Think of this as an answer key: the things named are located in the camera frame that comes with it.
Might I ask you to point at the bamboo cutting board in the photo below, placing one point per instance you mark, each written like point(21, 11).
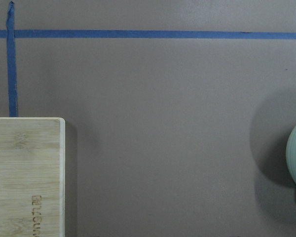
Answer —
point(32, 177)

